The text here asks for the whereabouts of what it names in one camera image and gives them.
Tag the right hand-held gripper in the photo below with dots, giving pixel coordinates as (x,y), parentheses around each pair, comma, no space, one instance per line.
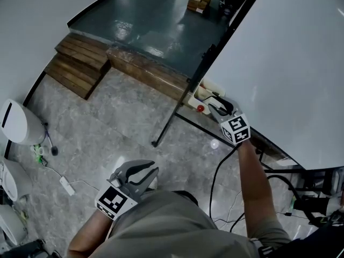
(236,129)

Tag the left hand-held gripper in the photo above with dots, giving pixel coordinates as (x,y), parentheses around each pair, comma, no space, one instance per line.
(115,200)

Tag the white eraser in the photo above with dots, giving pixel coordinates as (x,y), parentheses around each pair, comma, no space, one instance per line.
(213,100)

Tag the large white whiteboard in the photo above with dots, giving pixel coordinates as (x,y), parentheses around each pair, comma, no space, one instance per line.
(282,50)

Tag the person's left forearm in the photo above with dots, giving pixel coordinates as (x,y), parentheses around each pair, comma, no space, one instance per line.
(88,235)

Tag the person's right forearm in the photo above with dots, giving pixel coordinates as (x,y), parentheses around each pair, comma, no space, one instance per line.
(254,187)

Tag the white whiteboard tray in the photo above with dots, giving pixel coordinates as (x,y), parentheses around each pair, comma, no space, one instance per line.
(194,99)

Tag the red round magnet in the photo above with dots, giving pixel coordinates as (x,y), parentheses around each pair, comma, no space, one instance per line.
(200,108)

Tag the person's grey shirt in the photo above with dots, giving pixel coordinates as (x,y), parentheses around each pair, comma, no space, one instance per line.
(166,230)

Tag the white power strip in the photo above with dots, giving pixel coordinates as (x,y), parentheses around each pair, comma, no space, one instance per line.
(67,186)

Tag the black brush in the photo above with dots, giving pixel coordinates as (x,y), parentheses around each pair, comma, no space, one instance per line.
(54,151)

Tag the green small item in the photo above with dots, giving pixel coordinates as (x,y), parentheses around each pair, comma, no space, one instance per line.
(39,152)

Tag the wooden steps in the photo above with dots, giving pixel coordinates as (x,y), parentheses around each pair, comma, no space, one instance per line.
(78,63)

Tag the white rounded appliance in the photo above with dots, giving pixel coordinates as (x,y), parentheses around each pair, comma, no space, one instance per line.
(12,177)
(9,224)

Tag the white rounded bin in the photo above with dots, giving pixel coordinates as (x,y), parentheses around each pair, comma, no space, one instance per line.
(18,122)

